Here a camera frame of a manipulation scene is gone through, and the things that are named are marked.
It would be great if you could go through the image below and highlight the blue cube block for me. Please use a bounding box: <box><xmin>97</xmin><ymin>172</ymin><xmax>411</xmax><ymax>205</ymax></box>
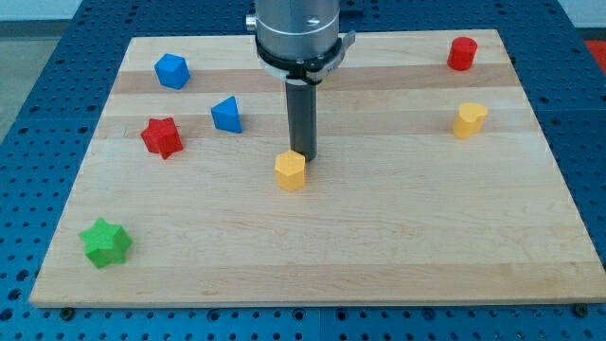
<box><xmin>154</xmin><ymin>54</ymin><xmax>190</xmax><ymax>90</ymax></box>

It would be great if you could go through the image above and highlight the blue triangle block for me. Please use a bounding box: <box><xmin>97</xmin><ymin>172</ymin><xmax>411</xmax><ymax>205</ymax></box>
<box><xmin>211</xmin><ymin>97</ymin><xmax>242</xmax><ymax>134</ymax></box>

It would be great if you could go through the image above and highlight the green star block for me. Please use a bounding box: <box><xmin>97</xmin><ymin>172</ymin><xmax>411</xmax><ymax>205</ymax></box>
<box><xmin>79</xmin><ymin>218</ymin><xmax>133</xmax><ymax>269</ymax></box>

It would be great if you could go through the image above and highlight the yellow hexagon block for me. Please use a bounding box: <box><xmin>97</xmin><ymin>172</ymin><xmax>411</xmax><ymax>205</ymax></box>
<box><xmin>274</xmin><ymin>151</ymin><xmax>306</xmax><ymax>191</ymax></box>

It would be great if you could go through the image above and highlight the wooden board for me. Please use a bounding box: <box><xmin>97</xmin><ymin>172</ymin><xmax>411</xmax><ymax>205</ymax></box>
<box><xmin>30</xmin><ymin>29</ymin><xmax>605</xmax><ymax>308</ymax></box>

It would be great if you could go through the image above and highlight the red star block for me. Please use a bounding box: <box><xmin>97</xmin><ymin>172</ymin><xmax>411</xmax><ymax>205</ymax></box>
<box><xmin>140</xmin><ymin>117</ymin><xmax>184</xmax><ymax>160</ymax></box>

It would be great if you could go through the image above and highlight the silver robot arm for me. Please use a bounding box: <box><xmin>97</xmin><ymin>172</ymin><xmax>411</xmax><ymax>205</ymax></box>
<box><xmin>245</xmin><ymin>0</ymin><xmax>356</xmax><ymax>162</ymax></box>

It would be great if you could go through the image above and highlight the yellow heart block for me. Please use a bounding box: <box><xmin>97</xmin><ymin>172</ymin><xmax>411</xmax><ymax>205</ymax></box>
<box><xmin>453</xmin><ymin>102</ymin><xmax>489</xmax><ymax>139</ymax></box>

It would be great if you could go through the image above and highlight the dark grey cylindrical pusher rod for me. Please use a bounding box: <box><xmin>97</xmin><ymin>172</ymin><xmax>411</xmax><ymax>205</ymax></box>
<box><xmin>285</xmin><ymin>83</ymin><xmax>317</xmax><ymax>162</ymax></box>

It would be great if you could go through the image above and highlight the red cylinder block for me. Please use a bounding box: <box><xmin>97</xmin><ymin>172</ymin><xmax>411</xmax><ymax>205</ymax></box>
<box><xmin>447</xmin><ymin>36</ymin><xmax>478</xmax><ymax>71</ymax></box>

